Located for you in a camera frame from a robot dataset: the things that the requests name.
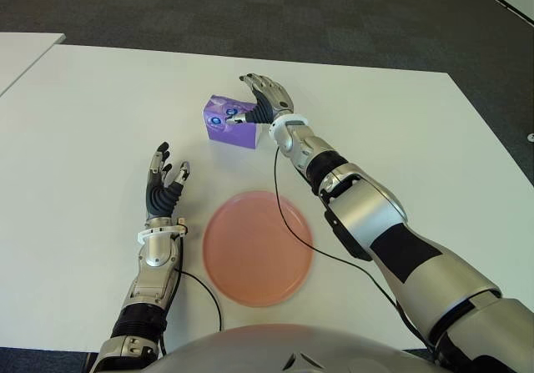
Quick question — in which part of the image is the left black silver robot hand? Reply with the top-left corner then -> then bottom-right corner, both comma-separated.
144,141 -> 192,219

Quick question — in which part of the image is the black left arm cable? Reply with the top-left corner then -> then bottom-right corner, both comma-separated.
160,239 -> 224,355

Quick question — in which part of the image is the purple tissue paper pack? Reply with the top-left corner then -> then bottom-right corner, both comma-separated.
203,93 -> 264,150

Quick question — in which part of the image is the white side table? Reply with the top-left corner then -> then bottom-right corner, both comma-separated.
0,33 -> 67,98

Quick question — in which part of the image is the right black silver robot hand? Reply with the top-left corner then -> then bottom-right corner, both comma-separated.
227,73 -> 295,124

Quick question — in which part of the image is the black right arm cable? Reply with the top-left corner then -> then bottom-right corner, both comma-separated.
273,147 -> 437,353

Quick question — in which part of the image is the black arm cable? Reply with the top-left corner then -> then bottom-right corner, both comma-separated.
273,147 -> 437,353
160,239 -> 224,355

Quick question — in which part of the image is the pink round plate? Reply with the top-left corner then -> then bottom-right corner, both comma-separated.
202,189 -> 315,308

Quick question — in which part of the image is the silver robot torso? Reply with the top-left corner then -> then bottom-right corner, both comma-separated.
149,323 -> 435,373

